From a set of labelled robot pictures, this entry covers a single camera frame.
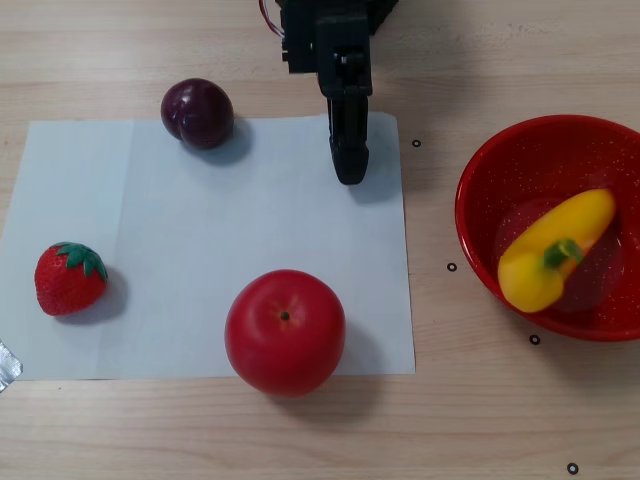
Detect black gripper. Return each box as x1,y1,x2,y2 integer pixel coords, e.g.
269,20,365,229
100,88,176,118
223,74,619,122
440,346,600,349
278,0,375,187

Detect yellow toy banana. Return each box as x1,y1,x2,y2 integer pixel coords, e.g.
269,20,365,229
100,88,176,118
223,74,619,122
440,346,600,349
496,188,618,315

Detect red speckled bowl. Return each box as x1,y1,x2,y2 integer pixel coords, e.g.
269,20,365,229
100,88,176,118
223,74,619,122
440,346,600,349
454,114,640,344

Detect purple toy plum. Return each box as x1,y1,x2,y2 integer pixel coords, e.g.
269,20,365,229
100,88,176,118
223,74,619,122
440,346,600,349
159,77,236,151

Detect white paper sheet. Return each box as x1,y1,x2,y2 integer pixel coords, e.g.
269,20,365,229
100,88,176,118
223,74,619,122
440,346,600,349
0,112,418,383

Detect red toy apple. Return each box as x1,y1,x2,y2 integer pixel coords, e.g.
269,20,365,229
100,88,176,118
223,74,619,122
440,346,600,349
223,269,347,399

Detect red toy strawberry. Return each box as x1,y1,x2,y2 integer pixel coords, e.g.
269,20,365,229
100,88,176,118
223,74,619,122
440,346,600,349
33,241,109,317

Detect red and white wire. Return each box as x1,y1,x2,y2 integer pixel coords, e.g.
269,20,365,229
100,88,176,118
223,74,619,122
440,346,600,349
258,0,287,38

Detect grey duct tape piece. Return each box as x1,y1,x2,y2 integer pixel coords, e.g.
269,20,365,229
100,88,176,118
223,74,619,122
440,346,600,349
0,339,24,395

